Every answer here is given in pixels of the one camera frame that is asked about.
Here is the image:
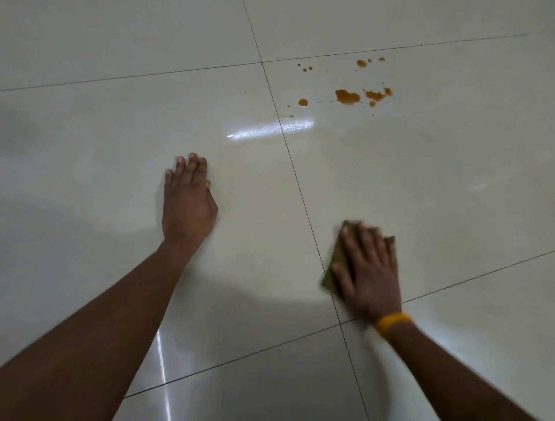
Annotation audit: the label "person's left hand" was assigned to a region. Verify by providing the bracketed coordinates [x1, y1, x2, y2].
[162, 153, 219, 244]

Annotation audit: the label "olive brown cleaning cloth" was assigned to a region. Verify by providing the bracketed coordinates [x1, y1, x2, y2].
[321, 220, 396, 298]

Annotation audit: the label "yellow wristband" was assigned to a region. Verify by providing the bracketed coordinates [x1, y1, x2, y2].
[375, 312, 414, 338]

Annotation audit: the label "person's left forearm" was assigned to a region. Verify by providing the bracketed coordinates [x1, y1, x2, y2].
[0, 238, 205, 421]

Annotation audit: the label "orange liquid spill drops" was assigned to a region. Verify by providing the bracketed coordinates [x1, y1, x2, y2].
[286, 57, 394, 119]

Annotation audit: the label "person's right forearm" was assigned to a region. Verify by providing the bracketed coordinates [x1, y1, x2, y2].
[382, 322, 540, 421]

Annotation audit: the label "person's right hand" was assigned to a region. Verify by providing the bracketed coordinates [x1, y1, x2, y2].
[331, 221, 403, 325]

